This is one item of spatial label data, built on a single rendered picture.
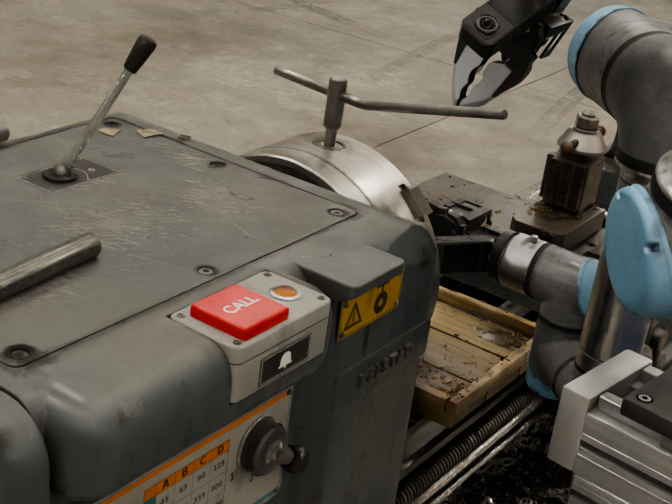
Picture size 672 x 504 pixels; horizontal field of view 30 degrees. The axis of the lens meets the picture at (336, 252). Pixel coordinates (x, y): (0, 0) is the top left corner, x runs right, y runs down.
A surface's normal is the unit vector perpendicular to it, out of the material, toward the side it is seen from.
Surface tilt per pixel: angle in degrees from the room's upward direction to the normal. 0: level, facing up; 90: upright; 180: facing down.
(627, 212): 97
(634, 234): 97
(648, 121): 75
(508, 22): 36
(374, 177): 28
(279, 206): 0
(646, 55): 45
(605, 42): 58
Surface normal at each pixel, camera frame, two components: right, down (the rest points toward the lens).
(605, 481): -0.66, 0.23
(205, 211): 0.13, -0.90
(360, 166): 0.38, -0.75
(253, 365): 0.81, 0.33
